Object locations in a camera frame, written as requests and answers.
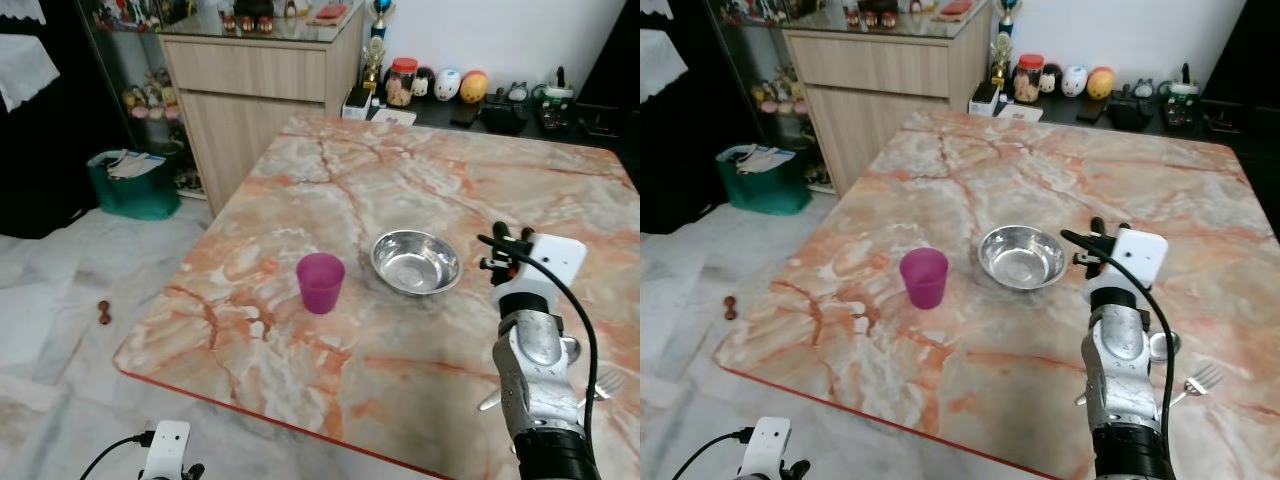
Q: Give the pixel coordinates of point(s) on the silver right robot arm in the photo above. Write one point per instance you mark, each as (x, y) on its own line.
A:
(535, 370)
(1120, 370)

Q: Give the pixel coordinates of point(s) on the stainless steel bowl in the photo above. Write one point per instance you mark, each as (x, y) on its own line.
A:
(416, 263)
(1022, 258)

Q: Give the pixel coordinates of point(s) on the black low shelf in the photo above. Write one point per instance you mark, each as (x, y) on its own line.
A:
(480, 120)
(1110, 118)

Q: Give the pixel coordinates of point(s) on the black electronic device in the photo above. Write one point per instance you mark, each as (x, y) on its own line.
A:
(555, 108)
(1182, 104)

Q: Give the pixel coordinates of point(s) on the grey small figurine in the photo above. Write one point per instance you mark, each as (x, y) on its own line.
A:
(517, 94)
(1143, 90)

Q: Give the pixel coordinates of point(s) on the orange yellow round figurine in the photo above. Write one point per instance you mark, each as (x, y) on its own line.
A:
(1100, 83)
(474, 87)

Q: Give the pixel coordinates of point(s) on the white round figurine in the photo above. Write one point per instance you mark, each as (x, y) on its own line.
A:
(1075, 81)
(448, 85)

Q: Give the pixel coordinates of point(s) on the black and white figurine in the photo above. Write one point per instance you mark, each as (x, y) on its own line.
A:
(424, 83)
(1050, 78)

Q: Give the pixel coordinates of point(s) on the silver metal fork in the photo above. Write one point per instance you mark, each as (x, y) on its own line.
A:
(606, 382)
(1202, 380)

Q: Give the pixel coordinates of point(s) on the red lidded clear jar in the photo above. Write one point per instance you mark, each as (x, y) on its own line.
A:
(402, 85)
(1028, 80)

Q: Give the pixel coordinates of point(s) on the small white box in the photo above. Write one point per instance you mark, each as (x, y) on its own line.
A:
(357, 101)
(983, 98)

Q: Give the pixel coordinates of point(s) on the purple plastic cup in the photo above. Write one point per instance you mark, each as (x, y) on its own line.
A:
(320, 283)
(924, 279)

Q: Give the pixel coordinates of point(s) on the small brown floor object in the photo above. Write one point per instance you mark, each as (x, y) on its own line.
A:
(731, 309)
(104, 313)

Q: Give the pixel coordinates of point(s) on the gold trophy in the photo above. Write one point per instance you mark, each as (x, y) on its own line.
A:
(377, 45)
(1003, 42)

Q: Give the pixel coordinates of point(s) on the white hanging cloth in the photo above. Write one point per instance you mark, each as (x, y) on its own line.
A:
(25, 70)
(658, 62)

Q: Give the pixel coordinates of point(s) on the green plastic bin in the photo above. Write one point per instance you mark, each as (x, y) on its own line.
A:
(135, 192)
(765, 187)

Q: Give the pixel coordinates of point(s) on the white papers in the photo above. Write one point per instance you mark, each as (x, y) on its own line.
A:
(760, 158)
(132, 163)

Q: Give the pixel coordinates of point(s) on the light wooden cabinet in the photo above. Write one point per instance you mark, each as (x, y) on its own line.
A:
(880, 95)
(250, 100)

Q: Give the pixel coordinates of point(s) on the red flat item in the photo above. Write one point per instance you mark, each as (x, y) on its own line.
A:
(956, 8)
(330, 12)

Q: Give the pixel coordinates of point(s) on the plush toys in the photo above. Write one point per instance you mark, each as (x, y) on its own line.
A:
(781, 95)
(155, 100)

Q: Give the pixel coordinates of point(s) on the glass display cabinet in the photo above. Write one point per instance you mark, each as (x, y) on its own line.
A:
(140, 60)
(760, 55)

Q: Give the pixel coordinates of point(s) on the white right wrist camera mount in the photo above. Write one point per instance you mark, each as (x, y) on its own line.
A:
(1138, 260)
(555, 265)

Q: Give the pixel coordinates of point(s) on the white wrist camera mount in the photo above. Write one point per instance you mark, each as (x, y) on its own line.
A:
(166, 448)
(1138, 260)
(768, 446)
(555, 265)

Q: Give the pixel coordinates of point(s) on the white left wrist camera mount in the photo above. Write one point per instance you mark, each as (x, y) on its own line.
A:
(768, 446)
(166, 448)

